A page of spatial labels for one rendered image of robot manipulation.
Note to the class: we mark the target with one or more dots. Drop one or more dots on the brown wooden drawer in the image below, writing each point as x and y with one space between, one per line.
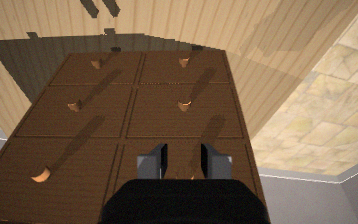
168 68
88 113
70 182
184 161
184 113
113 69

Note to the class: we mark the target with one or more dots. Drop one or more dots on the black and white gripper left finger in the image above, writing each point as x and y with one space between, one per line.
154 164

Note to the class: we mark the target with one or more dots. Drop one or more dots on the small brown wooden chest of drawers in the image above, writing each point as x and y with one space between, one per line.
124 139

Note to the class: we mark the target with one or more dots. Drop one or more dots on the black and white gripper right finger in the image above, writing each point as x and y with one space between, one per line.
215 165

